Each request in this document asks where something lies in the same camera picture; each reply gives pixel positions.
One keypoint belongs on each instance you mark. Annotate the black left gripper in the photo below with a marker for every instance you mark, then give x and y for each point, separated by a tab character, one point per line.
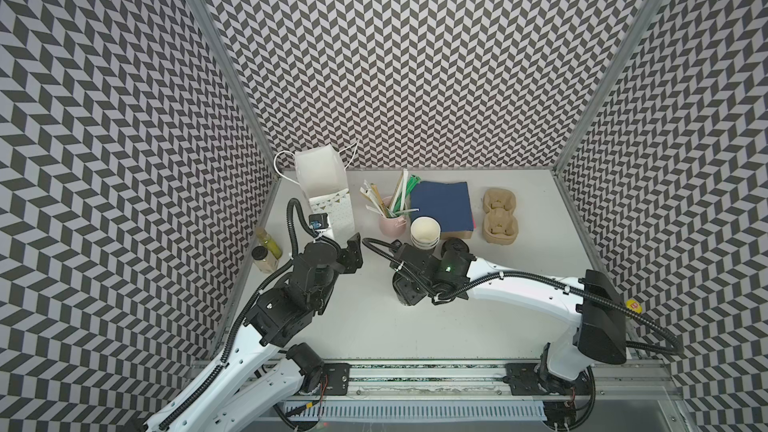
350	256

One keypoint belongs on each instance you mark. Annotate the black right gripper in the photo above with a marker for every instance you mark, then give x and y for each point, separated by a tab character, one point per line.
404	288

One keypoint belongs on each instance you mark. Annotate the beige pulp cup carrier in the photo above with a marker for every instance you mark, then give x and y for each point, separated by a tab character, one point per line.
500	225

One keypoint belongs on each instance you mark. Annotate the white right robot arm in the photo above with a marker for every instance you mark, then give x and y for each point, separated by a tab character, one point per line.
600	329

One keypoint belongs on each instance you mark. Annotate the white paper takeout bag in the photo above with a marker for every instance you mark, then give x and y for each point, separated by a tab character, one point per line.
322	177

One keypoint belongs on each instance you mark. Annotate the stack of paper cups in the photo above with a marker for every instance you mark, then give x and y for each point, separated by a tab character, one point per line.
425	233

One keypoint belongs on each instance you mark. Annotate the brown cardboard napkin box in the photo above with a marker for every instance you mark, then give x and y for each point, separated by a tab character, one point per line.
463	234

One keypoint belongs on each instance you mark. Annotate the pink utensil holder cup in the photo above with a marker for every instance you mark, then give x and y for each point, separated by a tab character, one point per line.
393	227

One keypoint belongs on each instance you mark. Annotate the green yellow bottle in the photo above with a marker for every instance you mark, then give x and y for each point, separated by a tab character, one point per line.
268	242

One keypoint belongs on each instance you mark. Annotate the blue napkin stack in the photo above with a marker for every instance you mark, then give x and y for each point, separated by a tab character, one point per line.
448	203

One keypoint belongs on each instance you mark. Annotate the green straws bundle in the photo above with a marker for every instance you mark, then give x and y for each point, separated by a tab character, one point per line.
406	183

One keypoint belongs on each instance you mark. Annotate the yellow capped bottle right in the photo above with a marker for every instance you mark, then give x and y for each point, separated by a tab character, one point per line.
634	306

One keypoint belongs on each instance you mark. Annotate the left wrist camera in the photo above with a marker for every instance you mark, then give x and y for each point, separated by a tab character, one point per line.
319	221

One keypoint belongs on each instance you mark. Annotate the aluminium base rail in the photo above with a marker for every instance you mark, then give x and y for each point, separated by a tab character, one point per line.
639	392

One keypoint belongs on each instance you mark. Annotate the aluminium corner post right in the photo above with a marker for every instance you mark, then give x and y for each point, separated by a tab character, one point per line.
638	27

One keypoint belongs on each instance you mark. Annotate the aluminium corner post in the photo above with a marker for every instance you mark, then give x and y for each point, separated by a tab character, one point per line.
214	39
638	27

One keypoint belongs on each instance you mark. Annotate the aluminium corner post left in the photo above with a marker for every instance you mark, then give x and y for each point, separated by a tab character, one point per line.
214	39

